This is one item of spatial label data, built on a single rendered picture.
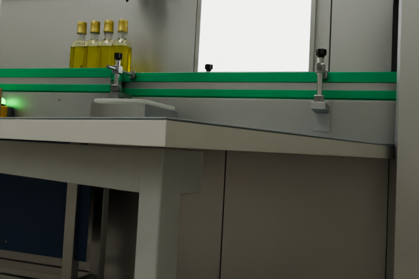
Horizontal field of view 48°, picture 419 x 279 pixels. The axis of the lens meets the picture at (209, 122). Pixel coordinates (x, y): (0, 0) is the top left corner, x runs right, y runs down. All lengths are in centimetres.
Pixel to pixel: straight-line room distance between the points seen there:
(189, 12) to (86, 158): 115
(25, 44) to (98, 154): 152
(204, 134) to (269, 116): 86
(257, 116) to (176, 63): 45
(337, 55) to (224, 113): 45
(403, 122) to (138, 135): 82
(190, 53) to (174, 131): 120
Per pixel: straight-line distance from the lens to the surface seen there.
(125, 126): 58
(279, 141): 75
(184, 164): 63
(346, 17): 168
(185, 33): 176
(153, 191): 60
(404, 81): 126
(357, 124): 141
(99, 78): 159
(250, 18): 170
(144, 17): 185
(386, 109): 141
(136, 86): 163
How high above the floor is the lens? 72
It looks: 3 degrees up
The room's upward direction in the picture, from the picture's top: 3 degrees clockwise
